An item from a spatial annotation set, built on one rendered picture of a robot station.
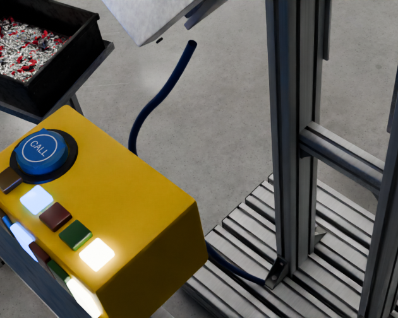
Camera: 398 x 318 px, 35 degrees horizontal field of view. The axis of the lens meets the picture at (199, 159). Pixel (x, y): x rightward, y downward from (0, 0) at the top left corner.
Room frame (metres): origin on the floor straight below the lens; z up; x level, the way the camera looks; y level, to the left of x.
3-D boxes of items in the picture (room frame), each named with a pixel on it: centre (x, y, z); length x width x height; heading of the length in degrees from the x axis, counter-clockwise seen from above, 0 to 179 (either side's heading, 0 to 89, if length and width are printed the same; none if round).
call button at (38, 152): (0.33, 0.12, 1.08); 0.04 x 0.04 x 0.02
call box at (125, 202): (0.30, 0.09, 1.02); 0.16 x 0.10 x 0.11; 37
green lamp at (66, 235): (0.25, 0.10, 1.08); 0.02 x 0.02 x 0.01; 37
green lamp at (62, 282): (0.24, 0.11, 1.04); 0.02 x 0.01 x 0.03; 37
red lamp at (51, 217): (0.27, 0.11, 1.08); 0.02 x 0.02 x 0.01; 37
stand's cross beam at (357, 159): (0.66, -0.26, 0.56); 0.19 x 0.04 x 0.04; 37
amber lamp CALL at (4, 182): (0.31, 0.15, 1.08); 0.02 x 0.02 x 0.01; 37
